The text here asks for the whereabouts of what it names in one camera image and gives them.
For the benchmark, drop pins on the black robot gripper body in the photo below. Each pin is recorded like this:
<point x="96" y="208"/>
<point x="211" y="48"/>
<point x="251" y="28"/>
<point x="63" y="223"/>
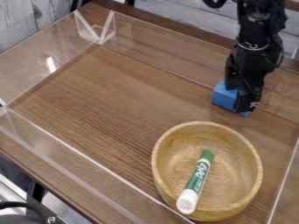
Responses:
<point x="256" y="61"/>

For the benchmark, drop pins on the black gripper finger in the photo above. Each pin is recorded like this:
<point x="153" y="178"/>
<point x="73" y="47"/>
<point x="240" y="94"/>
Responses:
<point x="247" y="100"/>
<point x="231" y="77"/>

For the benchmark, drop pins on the blue foam block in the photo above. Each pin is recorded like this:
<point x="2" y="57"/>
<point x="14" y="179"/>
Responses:
<point x="223" y="97"/>

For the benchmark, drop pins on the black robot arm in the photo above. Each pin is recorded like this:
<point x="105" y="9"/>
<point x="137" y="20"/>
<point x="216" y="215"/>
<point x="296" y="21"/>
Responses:
<point x="261" y="19"/>

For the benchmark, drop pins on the brown wooden bowl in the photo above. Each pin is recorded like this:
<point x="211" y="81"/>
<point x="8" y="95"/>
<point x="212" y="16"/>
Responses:
<point x="235" y="176"/>

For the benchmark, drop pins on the green Expo marker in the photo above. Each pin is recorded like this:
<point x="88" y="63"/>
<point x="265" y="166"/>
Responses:
<point x="191" y="192"/>

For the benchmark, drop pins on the clear acrylic tray wall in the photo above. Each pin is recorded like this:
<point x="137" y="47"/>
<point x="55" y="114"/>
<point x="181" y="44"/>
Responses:
<point x="93" y="87"/>

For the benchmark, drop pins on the black metal bracket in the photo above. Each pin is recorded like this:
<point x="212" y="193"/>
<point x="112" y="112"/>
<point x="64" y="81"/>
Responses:
<point x="48" y="216"/>

